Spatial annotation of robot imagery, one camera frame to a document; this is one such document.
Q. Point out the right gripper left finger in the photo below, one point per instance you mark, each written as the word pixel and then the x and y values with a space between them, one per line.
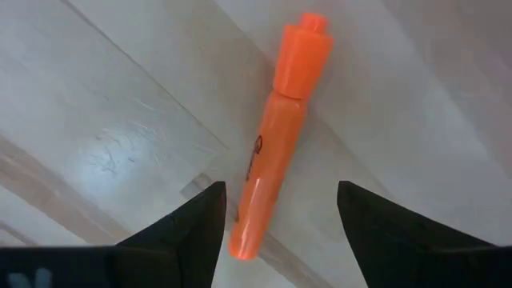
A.
pixel 180 256

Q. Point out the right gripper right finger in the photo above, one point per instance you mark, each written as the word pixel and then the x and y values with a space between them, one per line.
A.
pixel 400 256

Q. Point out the orange highlighter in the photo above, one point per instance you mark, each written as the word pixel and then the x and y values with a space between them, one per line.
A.
pixel 276 160

